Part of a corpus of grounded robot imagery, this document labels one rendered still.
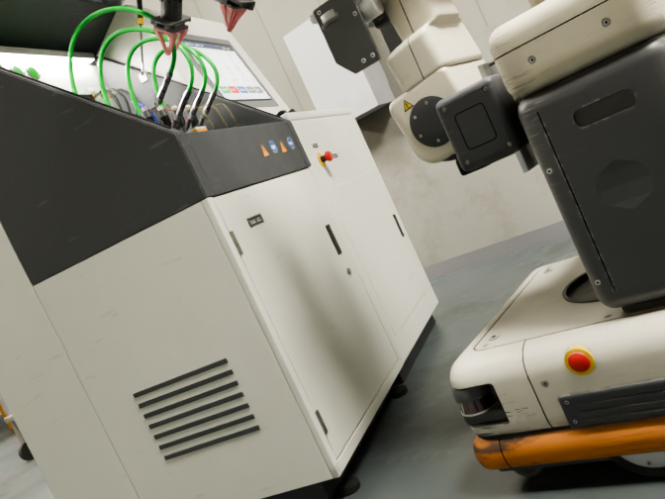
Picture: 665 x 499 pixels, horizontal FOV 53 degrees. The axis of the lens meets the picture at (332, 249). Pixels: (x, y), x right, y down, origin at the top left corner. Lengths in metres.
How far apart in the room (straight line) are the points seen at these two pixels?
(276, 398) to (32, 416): 0.75
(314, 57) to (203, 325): 2.34
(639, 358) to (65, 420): 1.44
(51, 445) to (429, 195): 2.42
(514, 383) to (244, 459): 0.74
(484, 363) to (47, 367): 1.17
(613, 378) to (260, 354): 0.78
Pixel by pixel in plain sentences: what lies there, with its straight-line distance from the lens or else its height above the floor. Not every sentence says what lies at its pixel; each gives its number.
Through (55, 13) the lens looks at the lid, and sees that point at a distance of 2.30.
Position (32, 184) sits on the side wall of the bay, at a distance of 1.83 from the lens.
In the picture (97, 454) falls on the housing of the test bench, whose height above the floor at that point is 0.31.
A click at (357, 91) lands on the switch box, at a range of 3.60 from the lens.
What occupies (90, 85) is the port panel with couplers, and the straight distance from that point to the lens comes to 2.40.
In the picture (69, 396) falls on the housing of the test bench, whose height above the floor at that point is 0.49.
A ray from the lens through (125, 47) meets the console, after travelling 2.48.
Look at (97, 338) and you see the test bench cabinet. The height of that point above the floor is 0.60.
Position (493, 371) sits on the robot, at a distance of 1.30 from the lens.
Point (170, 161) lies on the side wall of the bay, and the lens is 1.58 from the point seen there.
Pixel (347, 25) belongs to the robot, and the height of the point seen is 0.98.
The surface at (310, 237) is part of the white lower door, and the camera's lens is 1.94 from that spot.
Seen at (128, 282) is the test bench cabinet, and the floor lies 0.69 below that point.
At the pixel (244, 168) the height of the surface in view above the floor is 0.83.
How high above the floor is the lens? 0.67
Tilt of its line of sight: 4 degrees down
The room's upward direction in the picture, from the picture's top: 25 degrees counter-clockwise
